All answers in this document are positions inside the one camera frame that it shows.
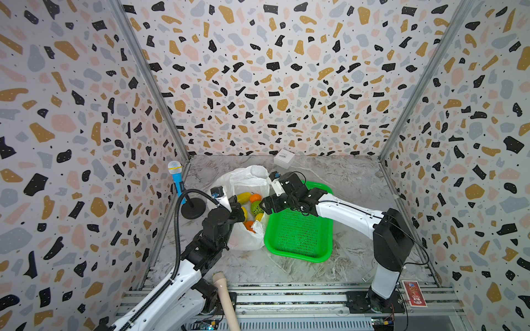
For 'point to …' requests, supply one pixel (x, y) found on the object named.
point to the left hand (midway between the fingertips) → (236, 193)
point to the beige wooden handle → (220, 282)
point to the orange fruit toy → (248, 225)
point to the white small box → (284, 158)
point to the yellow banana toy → (243, 198)
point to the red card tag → (414, 293)
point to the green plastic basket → (292, 234)
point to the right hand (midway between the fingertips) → (264, 197)
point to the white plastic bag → (252, 179)
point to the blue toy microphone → (175, 168)
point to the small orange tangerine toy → (255, 197)
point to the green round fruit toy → (255, 208)
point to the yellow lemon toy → (246, 214)
